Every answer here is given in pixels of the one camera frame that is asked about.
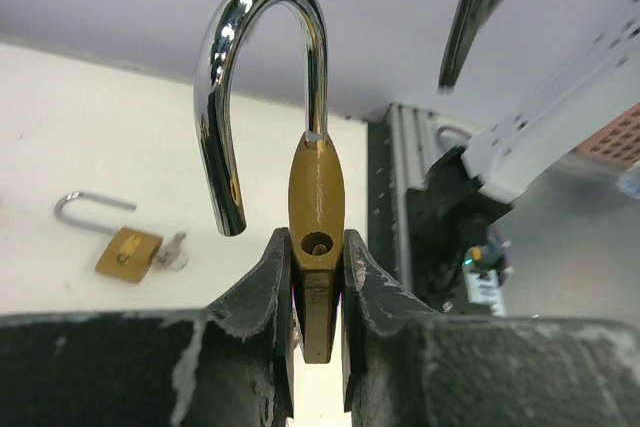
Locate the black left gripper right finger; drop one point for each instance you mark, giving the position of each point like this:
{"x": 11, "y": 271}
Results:
{"x": 406, "y": 365}

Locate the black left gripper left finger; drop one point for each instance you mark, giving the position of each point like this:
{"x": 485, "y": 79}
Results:
{"x": 227, "y": 364}

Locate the large brass padlock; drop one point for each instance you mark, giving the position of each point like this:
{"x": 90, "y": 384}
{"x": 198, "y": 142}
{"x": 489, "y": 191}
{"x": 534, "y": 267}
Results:
{"x": 316, "y": 200}

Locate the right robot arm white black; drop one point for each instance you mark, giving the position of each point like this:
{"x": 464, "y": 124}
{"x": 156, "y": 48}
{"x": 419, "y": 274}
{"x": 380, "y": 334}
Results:
{"x": 548, "y": 80}

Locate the medium padlock keys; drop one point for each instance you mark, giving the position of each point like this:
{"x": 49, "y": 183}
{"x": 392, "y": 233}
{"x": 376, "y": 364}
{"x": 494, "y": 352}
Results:
{"x": 171, "y": 255}

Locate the medium brass padlock long shackle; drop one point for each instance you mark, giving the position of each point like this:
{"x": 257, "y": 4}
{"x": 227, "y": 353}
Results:
{"x": 130, "y": 252}

